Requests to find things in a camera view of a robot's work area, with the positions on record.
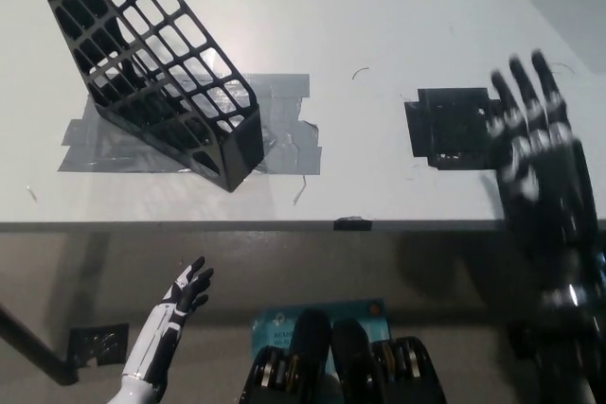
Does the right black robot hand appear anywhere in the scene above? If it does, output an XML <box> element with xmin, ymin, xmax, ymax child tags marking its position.
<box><xmin>486</xmin><ymin>47</ymin><xmax>598</xmax><ymax>315</ymax></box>

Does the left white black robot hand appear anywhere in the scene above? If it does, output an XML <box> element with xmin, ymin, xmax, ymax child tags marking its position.
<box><xmin>120</xmin><ymin>255</ymin><xmax>215</xmax><ymax>387</ymax></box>

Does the black floor tape patch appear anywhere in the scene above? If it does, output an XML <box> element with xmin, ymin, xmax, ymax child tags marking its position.
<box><xmin>67</xmin><ymin>323</ymin><xmax>131</xmax><ymax>368</ymax></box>

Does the black tape square patch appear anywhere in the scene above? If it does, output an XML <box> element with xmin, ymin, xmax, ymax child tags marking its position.
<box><xmin>403</xmin><ymin>86</ymin><xmax>503</xmax><ymax>172</ymax></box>

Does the teal cardboard box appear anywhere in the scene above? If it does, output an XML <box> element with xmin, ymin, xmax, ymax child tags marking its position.
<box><xmin>250</xmin><ymin>298</ymin><xmax>392</xmax><ymax>370</ymax></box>

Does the black slanted table leg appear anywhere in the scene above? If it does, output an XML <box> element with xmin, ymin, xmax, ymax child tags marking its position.
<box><xmin>0</xmin><ymin>302</ymin><xmax>80</xmax><ymax>386</ymax></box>

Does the black lattice file holder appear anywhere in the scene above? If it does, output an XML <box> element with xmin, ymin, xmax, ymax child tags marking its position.
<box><xmin>23</xmin><ymin>0</ymin><xmax>265</xmax><ymax>195</ymax></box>

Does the small black tape piece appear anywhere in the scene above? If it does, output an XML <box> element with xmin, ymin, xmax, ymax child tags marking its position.
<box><xmin>333</xmin><ymin>216</ymin><xmax>373</xmax><ymax>233</ymax></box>

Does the grey duct tape patch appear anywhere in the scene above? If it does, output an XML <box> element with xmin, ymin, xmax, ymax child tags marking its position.
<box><xmin>57</xmin><ymin>73</ymin><xmax>323</xmax><ymax>176</ymax></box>

